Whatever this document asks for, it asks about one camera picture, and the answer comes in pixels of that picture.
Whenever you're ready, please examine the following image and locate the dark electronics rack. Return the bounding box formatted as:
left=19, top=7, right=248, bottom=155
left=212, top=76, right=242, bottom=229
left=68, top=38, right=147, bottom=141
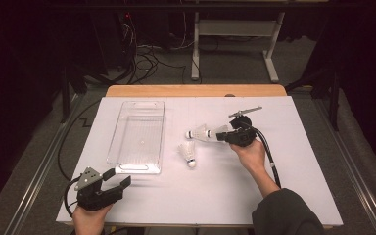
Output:
left=92, top=11, right=138, bottom=71

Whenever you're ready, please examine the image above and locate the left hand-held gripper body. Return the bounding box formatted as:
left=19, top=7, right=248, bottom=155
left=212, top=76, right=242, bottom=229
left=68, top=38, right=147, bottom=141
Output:
left=73, top=166, right=125, bottom=212

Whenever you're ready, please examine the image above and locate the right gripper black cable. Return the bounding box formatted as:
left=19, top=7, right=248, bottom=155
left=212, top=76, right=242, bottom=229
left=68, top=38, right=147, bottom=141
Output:
left=248, top=121, right=282, bottom=190

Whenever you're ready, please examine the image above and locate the white table cover board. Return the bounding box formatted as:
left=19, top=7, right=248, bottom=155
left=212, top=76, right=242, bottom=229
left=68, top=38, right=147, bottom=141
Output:
left=56, top=96, right=344, bottom=227

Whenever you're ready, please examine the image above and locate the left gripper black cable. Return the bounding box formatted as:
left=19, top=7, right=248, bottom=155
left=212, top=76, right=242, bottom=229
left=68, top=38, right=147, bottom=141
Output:
left=56, top=99, right=102, bottom=218

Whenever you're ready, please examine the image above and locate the wooden table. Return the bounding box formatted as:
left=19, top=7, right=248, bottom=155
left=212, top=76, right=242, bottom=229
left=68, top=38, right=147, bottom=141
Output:
left=63, top=84, right=335, bottom=229

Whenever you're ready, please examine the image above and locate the white metal desk frame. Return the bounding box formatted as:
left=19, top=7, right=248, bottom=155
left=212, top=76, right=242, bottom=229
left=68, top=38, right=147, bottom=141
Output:
left=190, top=11, right=287, bottom=84

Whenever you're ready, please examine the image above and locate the tangle of floor cables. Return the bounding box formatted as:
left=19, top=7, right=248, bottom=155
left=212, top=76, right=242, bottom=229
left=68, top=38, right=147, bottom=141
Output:
left=120, top=13, right=204, bottom=86

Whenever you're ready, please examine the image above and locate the metal floor rail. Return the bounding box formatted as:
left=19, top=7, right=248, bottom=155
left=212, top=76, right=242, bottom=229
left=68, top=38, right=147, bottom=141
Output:
left=3, top=94, right=86, bottom=235
left=311, top=97, right=376, bottom=235

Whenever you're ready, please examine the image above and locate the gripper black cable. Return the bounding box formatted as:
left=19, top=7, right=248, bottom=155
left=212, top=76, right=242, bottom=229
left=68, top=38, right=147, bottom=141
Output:
left=56, top=99, right=102, bottom=218
left=248, top=121, right=282, bottom=190

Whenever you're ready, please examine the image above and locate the clear plastic container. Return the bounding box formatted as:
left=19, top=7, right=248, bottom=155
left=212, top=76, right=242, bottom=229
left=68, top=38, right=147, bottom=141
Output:
left=106, top=100, right=166, bottom=175

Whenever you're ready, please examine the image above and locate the black metal stand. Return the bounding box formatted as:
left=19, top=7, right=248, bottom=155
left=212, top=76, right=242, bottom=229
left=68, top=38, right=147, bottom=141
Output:
left=285, top=65, right=342, bottom=132
left=60, top=63, right=89, bottom=124

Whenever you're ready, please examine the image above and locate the white shuttlecock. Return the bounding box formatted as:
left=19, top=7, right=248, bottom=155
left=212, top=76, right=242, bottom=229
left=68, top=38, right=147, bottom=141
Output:
left=184, top=123, right=210, bottom=142
left=176, top=140, right=198, bottom=169
left=205, top=124, right=229, bottom=143

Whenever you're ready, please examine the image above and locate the person's right hand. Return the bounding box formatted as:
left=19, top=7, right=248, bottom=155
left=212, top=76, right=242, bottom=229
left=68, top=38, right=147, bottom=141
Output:
left=229, top=139, right=269, bottom=180

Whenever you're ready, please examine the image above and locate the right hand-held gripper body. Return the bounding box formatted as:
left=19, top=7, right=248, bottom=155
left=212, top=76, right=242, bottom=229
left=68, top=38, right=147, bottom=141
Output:
left=215, top=106, right=263, bottom=147

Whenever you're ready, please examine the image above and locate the person's left hand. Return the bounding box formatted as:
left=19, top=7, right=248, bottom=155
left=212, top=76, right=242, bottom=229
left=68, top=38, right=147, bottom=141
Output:
left=71, top=204, right=114, bottom=235

